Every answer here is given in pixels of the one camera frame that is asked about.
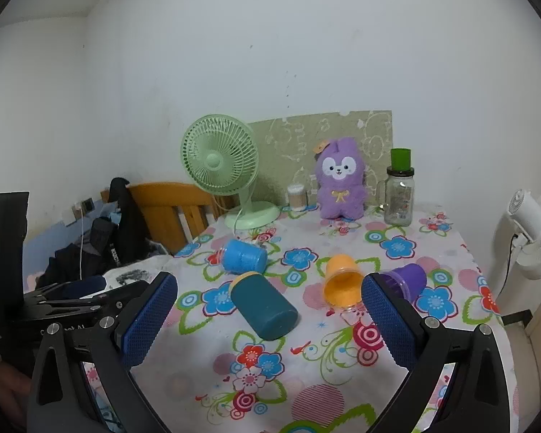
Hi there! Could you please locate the orange cup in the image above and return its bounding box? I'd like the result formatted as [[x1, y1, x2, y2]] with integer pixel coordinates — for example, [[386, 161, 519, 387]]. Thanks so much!
[[323, 254, 364, 308]]

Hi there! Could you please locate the glass bottle with green cap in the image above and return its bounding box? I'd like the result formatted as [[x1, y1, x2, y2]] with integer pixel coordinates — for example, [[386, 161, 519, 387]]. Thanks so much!
[[378, 147, 416, 226]]

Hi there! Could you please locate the cotton swab jar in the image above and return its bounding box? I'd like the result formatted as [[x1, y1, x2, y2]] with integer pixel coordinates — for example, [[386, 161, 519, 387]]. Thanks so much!
[[287, 184, 308, 210]]

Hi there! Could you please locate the wooden chair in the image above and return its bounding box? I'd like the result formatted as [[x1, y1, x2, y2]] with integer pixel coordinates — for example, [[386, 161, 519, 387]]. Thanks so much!
[[100, 181, 235, 253]]

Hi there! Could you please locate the purple cup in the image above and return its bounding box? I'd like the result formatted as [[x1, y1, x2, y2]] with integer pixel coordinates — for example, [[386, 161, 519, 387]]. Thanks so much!
[[379, 263, 428, 302]]

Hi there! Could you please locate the black fan cable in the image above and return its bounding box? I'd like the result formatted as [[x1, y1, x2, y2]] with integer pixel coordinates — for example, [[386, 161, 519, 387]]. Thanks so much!
[[495, 233, 521, 314]]

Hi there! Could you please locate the green desk fan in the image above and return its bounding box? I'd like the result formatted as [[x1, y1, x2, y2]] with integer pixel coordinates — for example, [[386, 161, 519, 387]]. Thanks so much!
[[181, 115, 281, 230]]

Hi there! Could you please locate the black bag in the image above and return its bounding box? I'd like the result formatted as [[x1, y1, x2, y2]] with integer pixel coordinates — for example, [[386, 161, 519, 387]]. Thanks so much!
[[90, 177, 151, 264]]

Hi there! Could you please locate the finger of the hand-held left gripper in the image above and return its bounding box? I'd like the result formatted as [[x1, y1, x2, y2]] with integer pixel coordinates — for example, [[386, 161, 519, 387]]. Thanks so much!
[[40, 298, 133, 322], [25, 280, 150, 304]]

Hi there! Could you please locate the dark clothes pile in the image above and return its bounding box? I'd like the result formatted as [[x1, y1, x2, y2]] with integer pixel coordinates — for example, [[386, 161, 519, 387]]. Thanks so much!
[[36, 244, 118, 298]]

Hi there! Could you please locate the white charging cable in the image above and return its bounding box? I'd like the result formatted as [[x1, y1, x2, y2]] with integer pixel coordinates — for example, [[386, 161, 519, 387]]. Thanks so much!
[[74, 203, 84, 280]]

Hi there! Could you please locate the purple plush toy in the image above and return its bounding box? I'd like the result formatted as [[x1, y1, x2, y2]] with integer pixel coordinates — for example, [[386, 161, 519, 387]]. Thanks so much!
[[313, 139, 371, 221]]

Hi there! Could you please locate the floral tablecloth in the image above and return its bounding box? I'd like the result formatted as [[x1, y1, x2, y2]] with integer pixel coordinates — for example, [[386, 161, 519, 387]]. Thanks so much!
[[83, 201, 521, 433]]

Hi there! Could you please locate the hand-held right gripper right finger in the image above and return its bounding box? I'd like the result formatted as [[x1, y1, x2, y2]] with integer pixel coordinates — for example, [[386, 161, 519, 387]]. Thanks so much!
[[361, 273, 512, 433]]

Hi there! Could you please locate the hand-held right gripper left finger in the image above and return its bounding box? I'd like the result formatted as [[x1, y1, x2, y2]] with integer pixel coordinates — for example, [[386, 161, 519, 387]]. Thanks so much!
[[26, 272, 179, 433]]

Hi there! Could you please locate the teal cup with yellow rim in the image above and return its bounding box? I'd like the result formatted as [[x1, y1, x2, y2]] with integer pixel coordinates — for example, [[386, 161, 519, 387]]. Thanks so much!
[[230, 271, 299, 341]]

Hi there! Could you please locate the person's left hand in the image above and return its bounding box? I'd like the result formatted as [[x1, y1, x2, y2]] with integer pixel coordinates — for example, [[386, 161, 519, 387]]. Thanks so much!
[[0, 355, 33, 416]]

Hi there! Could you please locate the white printed cloth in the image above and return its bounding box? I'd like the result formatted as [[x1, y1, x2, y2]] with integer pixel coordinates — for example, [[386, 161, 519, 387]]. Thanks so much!
[[104, 255, 176, 287]]

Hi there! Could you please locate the blue cup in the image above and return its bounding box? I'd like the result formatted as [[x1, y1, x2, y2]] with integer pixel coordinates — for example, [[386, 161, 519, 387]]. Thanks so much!
[[221, 239, 268, 276]]

